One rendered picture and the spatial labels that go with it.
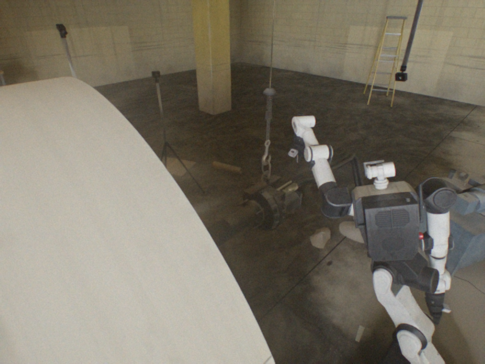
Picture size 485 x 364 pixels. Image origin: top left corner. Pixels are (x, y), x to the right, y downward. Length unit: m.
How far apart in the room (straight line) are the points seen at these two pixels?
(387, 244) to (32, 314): 1.22
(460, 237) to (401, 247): 1.40
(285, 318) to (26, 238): 1.98
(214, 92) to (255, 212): 4.56
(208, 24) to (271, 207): 4.60
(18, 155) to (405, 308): 1.61
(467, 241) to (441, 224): 1.23
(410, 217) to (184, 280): 0.99
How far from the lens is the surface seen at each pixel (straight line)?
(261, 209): 1.58
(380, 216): 1.28
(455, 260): 2.87
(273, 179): 1.65
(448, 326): 2.68
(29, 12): 9.06
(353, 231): 3.07
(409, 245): 1.40
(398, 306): 1.70
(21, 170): 0.61
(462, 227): 2.71
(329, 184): 1.43
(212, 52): 5.81
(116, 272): 0.51
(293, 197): 1.86
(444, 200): 1.42
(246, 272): 2.55
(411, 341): 1.75
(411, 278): 1.54
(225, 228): 1.47
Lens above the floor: 1.93
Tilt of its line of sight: 32 degrees down
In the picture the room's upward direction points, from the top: straight up
